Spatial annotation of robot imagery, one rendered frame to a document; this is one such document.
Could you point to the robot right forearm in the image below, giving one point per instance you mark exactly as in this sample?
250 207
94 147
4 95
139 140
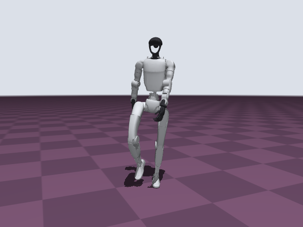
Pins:
134 93

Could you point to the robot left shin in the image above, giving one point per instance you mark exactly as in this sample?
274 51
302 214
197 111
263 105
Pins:
158 159

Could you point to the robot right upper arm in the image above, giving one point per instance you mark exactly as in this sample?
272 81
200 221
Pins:
137 73

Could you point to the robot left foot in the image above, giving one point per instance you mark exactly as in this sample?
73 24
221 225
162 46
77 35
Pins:
156 181

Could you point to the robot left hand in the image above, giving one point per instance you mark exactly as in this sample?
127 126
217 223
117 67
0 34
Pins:
161 111

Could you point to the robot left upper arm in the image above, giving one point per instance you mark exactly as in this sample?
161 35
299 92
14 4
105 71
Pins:
170 72

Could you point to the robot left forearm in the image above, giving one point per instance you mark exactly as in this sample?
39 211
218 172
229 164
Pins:
166 91

